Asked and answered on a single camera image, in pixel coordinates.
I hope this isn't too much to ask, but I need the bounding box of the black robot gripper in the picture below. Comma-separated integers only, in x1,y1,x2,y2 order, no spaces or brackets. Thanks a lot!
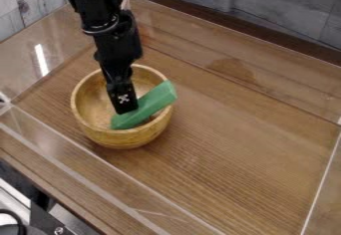
94,10,143,115

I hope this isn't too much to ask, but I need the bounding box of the green rectangular block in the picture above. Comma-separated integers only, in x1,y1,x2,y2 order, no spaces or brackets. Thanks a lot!
111,80,176,130

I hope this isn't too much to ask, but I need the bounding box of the brown wooden bowl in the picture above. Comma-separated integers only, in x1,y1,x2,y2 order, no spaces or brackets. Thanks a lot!
71,70,172,149

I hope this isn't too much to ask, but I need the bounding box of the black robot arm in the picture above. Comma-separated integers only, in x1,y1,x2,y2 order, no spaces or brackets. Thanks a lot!
68,0,143,115

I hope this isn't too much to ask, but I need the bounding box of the clear acrylic tray enclosure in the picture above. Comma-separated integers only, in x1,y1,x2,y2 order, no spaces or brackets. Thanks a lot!
0,0,341,235

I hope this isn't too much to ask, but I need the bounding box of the black metal bracket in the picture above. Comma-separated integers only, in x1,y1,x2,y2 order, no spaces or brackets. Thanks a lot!
29,202,75,235

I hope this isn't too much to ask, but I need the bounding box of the black cable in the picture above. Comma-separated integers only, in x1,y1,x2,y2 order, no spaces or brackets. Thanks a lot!
0,208,28,235

